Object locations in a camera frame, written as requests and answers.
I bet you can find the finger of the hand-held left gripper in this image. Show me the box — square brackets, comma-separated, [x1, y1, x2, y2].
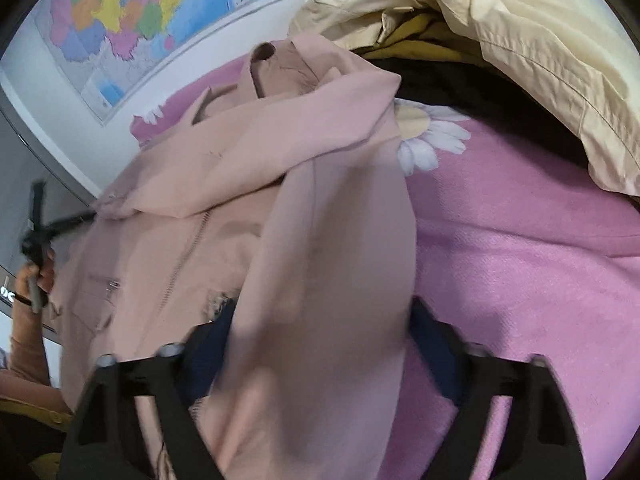
[31, 181, 47, 233]
[45, 212, 97, 233]

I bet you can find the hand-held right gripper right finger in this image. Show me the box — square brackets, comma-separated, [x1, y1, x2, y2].
[407, 297, 586, 480]

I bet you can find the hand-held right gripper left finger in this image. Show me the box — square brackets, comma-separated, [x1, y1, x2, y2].
[60, 305, 236, 480]

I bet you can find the pink jacket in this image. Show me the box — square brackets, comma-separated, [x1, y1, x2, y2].
[47, 40, 418, 480]

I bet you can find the person's left forearm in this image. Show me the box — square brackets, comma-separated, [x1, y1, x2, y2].
[0, 300, 53, 388]

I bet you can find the person's left hand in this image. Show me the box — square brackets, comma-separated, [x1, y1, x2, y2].
[14, 252, 57, 313]

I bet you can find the wooden wardrobe door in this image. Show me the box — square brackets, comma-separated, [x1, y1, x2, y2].
[0, 72, 101, 346]

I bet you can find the pink daisy print blanket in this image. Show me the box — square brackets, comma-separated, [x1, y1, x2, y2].
[131, 57, 640, 480]

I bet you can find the black garment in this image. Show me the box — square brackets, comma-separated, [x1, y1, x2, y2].
[370, 55, 588, 166]

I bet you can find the mustard yellow garment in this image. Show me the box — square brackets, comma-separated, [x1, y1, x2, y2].
[360, 12, 481, 63]

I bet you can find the cream garment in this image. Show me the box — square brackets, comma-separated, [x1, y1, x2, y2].
[290, 0, 640, 201]

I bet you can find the colourful wall map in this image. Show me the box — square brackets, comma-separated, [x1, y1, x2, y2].
[35, 0, 321, 127]

